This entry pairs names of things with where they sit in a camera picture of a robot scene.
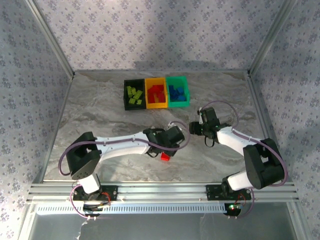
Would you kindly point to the lime green lego brick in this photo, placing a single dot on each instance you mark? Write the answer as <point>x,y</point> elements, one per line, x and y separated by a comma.
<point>131,100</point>
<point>129,90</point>
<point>134,89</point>
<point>139,101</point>
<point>137,94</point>

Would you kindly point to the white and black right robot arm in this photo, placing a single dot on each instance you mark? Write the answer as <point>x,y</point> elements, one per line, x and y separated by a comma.
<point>232,140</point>

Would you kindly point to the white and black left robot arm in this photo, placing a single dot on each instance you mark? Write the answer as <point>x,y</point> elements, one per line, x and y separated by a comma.
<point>120,148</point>

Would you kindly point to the green plastic bin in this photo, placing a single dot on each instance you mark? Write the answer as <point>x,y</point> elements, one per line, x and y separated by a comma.
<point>178,104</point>

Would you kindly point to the yellow plastic bin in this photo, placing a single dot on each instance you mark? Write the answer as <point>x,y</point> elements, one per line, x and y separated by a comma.
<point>156,106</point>

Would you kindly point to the black plastic bin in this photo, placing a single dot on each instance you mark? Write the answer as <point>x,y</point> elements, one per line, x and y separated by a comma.
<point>135,108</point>

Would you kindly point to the controller board with lit LEDs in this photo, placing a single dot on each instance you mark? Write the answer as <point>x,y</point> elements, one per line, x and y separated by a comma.
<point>233,208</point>

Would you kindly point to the aluminium mounting rail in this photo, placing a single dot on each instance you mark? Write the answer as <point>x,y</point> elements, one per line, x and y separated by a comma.
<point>162,190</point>

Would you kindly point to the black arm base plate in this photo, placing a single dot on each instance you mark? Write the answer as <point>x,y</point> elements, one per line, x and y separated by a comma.
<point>212,192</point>
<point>112,192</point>

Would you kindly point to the aluminium side rail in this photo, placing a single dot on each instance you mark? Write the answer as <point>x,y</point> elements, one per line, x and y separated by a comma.
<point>265,125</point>
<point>56,125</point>

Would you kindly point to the aluminium rear rail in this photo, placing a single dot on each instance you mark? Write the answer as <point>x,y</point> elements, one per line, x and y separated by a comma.
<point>162,71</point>

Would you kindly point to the aluminium frame post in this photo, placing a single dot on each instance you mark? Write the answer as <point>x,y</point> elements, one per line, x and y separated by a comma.
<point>271,37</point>
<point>51,37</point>

